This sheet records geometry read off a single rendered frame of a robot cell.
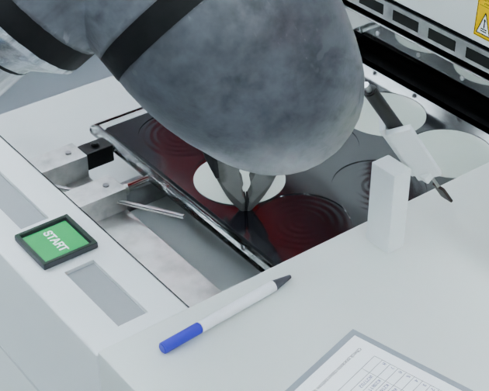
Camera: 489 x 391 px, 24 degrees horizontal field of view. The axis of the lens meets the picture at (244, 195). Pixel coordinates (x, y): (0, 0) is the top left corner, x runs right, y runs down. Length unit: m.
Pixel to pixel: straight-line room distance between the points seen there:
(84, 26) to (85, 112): 0.97
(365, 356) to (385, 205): 0.15
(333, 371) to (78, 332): 0.21
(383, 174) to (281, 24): 0.48
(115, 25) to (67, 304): 0.49
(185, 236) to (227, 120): 0.75
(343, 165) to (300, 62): 0.73
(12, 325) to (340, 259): 0.32
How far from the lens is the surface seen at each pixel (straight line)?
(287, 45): 0.52
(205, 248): 1.26
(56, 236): 1.05
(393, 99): 1.39
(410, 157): 0.99
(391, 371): 0.91
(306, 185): 1.22
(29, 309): 1.04
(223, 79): 0.52
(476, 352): 0.94
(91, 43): 0.55
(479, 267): 1.02
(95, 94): 1.56
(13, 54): 0.56
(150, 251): 1.16
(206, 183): 1.22
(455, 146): 1.31
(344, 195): 1.21
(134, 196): 1.31
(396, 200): 0.99
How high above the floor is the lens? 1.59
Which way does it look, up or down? 35 degrees down
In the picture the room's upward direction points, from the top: straight up
